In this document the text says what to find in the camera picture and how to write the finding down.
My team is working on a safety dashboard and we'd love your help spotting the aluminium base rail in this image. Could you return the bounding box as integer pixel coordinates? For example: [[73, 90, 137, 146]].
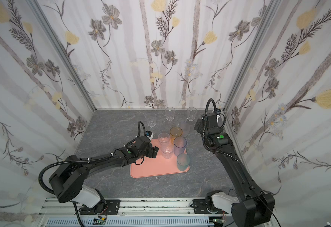
[[39, 198, 231, 218]]

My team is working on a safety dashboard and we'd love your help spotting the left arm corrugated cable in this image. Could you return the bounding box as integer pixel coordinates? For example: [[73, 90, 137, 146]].
[[38, 154, 115, 196]]

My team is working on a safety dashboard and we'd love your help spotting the teal frosted glass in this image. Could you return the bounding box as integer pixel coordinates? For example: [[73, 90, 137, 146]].
[[177, 153, 190, 171]]

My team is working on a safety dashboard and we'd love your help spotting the pink plastic tray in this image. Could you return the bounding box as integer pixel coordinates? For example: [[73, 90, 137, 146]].
[[130, 139, 190, 178]]

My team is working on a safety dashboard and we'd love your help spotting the blue frosted glass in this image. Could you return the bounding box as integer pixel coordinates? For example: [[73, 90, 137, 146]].
[[174, 136, 187, 156]]

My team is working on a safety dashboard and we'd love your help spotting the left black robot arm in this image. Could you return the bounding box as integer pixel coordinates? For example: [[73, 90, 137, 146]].
[[41, 136, 159, 203]]

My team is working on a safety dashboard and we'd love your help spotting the clear faceted short glass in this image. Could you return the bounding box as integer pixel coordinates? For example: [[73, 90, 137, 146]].
[[161, 142, 174, 159]]

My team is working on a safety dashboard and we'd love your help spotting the yellow transparent glass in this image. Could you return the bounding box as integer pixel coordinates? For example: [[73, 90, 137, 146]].
[[169, 126, 183, 144]]

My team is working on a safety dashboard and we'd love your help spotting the clear round glass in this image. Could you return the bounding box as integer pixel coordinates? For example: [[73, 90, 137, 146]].
[[158, 132, 170, 146]]

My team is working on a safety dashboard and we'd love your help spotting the frosted dotted glass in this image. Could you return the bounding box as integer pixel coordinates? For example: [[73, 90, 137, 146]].
[[178, 121, 191, 138]]

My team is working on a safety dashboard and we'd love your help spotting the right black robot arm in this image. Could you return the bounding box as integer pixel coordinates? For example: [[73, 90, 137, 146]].
[[194, 113, 275, 227]]

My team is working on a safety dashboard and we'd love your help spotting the clear tall faceted glass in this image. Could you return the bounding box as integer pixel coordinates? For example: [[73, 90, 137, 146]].
[[165, 107, 176, 121]]

